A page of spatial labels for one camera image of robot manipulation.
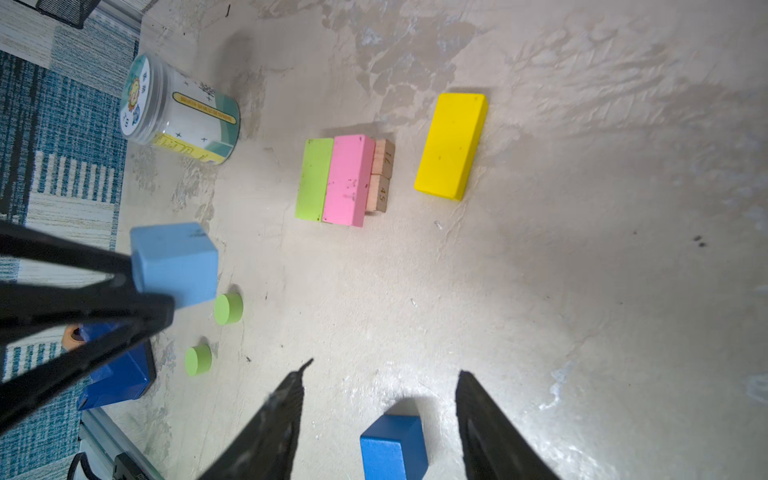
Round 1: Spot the lower green cylinder block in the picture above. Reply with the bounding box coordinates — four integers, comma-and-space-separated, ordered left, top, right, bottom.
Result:
184, 344, 212, 377

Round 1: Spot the round sunflower label jar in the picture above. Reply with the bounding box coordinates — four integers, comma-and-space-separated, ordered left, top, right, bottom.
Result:
118, 53, 240, 164

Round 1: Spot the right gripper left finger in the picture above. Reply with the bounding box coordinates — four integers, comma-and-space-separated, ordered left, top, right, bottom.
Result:
202, 362, 311, 480

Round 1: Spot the natural wood block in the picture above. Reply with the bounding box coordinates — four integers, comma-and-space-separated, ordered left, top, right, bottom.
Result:
371, 139, 395, 179
366, 174, 390, 214

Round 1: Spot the blue box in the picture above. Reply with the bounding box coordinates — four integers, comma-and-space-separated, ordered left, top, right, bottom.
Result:
78, 340, 156, 411

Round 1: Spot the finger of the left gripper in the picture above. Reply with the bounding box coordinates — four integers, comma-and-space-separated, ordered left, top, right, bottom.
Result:
1, 280, 175, 433
1, 221, 132, 278

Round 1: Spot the yellow wood block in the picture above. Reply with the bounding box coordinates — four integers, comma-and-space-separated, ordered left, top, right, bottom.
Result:
414, 93, 488, 201

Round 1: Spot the light green rectangular block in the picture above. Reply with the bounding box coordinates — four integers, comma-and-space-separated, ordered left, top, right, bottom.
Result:
295, 138, 334, 222

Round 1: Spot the light blue cube block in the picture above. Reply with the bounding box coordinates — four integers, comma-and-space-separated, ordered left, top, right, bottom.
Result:
130, 222, 218, 309

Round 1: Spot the upper green cylinder block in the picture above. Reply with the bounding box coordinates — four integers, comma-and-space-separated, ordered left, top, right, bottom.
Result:
214, 293, 244, 326

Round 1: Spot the dark blue cube block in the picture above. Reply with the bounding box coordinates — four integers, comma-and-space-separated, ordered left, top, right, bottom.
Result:
360, 415, 429, 480

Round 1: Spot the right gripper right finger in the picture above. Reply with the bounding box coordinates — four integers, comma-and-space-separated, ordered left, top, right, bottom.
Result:
455, 371, 557, 479

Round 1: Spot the green cylinder block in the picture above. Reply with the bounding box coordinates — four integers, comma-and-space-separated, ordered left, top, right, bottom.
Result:
184, 344, 212, 377
214, 293, 244, 326

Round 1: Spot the pink rectangular block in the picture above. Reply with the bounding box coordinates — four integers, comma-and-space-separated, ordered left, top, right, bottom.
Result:
322, 134, 375, 227

